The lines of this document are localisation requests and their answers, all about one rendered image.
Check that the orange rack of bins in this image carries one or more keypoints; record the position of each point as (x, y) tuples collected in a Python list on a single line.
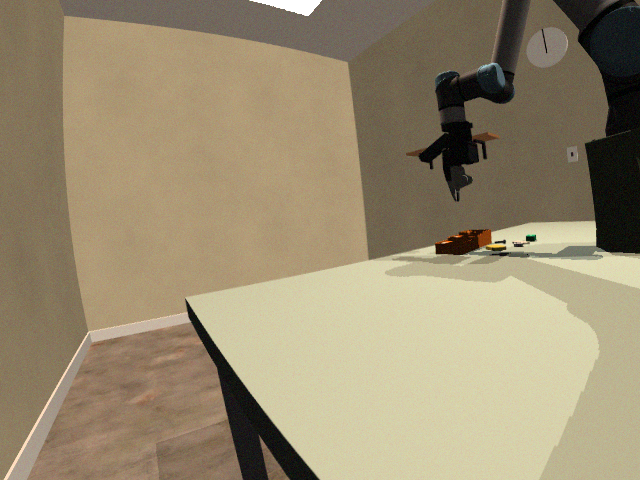
[(464, 242)]

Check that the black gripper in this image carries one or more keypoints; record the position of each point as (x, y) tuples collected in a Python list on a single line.
[(451, 156)]

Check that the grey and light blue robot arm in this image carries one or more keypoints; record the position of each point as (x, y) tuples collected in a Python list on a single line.
[(611, 37)]

